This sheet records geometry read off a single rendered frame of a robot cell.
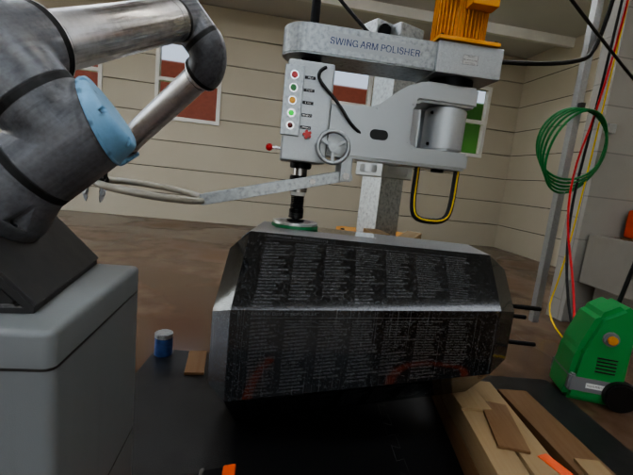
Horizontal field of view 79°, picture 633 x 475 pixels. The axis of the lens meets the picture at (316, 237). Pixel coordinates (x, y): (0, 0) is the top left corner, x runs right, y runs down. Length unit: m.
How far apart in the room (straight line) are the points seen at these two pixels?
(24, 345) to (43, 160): 0.30
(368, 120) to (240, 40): 6.50
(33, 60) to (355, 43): 1.28
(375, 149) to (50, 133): 1.30
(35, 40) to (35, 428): 0.62
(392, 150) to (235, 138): 6.20
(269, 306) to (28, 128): 0.91
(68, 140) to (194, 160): 7.13
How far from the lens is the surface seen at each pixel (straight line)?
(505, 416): 1.89
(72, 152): 0.78
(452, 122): 1.90
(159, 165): 8.00
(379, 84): 2.59
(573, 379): 2.74
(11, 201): 0.81
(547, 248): 4.01
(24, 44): 0.83
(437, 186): 8.59
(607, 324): 2.69
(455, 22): 2.00
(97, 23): 1.00
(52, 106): 0.79
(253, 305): 1.40
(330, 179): 1.76
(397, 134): 1.80
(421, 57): 1.87
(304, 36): 1.79
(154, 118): 1.46
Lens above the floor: 1.11
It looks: 9 degrees down
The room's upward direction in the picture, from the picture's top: 6 degrees clockwise
